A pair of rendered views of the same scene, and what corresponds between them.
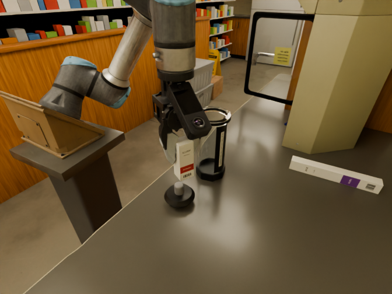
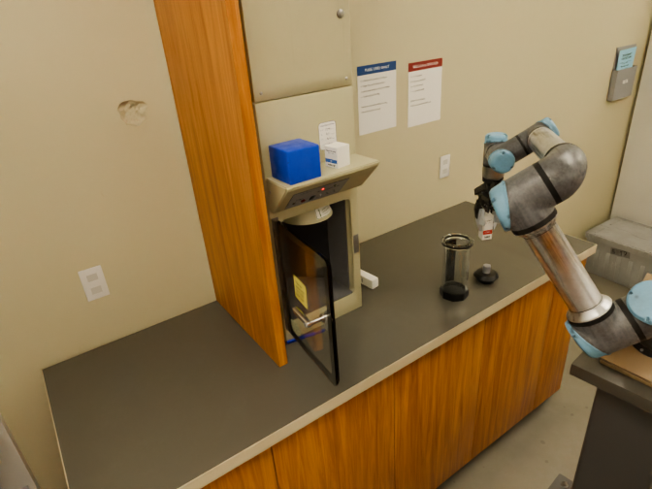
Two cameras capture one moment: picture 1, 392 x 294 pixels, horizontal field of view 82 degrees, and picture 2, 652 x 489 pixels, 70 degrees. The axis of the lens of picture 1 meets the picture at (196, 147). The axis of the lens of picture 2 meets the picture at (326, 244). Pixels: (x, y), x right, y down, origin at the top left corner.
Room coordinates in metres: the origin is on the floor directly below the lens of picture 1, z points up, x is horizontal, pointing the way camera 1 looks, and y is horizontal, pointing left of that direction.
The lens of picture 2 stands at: (2.12, 0.12, 1.92)
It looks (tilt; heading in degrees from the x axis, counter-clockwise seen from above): 27 degrees down; 204
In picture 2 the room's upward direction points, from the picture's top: 5 degrees counter-clockwise
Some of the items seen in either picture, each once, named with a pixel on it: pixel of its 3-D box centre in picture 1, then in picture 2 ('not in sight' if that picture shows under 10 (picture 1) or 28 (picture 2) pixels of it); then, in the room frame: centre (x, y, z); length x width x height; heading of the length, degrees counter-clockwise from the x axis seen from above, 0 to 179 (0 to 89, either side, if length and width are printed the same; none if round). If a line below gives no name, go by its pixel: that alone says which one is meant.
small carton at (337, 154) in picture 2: not in sight; (337, 154); (0.90, -0.36, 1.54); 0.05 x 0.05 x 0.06; 65
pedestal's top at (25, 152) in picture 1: (70, 144); (651, 368); (0.82, 0.54, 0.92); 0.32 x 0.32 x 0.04; 63
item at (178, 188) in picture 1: (179, 192); (486, 273); (0.48, 0.05, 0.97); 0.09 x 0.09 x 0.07
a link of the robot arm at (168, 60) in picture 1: (174, 58); (494, 171); (0.44, 0.04, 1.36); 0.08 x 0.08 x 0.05
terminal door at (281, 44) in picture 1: (276, 60); (306, 302); (1.14, -0.39, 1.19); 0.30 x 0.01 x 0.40; 51
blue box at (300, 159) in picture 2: not in sight; (295, 161); (1.02, -0.44, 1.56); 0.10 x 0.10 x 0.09; 57
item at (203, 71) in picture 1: (191, 74); not in sight; (3.21, 0.06, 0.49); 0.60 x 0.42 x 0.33; 147
